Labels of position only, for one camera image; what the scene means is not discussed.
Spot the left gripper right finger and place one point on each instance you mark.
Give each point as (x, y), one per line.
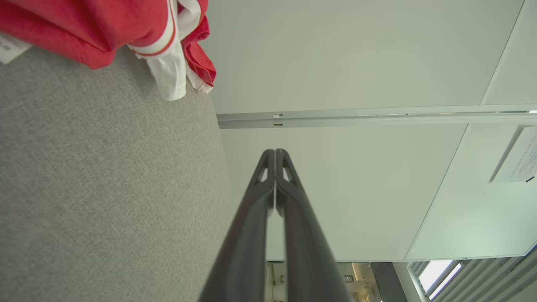
(304, 243)

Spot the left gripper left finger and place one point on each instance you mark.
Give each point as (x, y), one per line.
(247, 235)

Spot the red basketball jersey white trim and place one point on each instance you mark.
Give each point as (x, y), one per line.
(142, 16)

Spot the red shorts white side stripe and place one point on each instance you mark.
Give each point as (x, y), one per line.
(63, 46)

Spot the dark grey column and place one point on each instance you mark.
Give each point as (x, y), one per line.
(388, 283)

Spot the grey window blinds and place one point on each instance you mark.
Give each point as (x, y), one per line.
(482, 281)

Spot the printed paper sheet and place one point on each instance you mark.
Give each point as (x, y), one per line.
(520, 159)

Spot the white paper label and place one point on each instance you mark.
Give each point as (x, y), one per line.
(10, 48)

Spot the grey metal partition post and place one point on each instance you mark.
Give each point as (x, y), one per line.
(377, 117)

